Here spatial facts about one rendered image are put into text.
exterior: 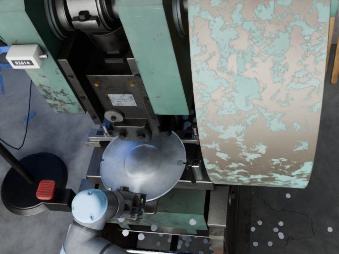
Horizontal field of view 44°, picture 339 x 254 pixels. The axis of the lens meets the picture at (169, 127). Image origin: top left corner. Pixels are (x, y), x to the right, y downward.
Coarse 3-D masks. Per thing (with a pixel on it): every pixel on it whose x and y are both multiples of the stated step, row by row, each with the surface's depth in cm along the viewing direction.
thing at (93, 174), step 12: (108, 120) 160; (192, 120) 153; (192, 144) 148; (96, 156) 152; (192, 156) 145; (96, 168) 149; (204, 168) 142; (96, 180) 150; (180, 180) 141; (192, 180) 141; (204, 180) 139
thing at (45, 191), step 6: (42, 180) 144; (48, 180) 143; (42, 186) 143; (48, 186) 142; (54, 186) 142; (36, 192) 142; (42, 192) 141; (48, 192) 141; (42, 198) 140; (48, 198) 140
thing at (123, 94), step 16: (96, 48) 116; (128, 48) 111; (96, 64) 112; (112, 64) 111; (128, 64) 110; (96, 80) 112; (112, 80) 111; (128, 80) 110; (112, 96) 116; (128, 96) 115; (112, 112) 121; (128, 112) 122; (144, 112) 121; (128, 128) 124; (144, 128) 123; (160, 128) 130
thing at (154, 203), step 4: (152, 200) 130; (156, 200) 130; (148, 204) 130; (152, 204) 129; (156, 204) 129; (144, 208) 129; (148, 208) 129; (152, 208) 129; (156, 208) 129; (144, 212) 128; (148, 212) 128; (152, 212) 128
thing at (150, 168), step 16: (112, 144) 144; (128, 144) 143; (144, 144) 141; (160, 144) 140; (176, 144) 139; (112, 160) 141; (128, 160) 139; (144, 160) 137; (160, 160) 136; (176, 160) 136; (112, 176) 137; (128, 176) 136; (144, 176) 134; (160, 176) 133; (176, 176) 132; (144, 192) 132; (160, 192) 130
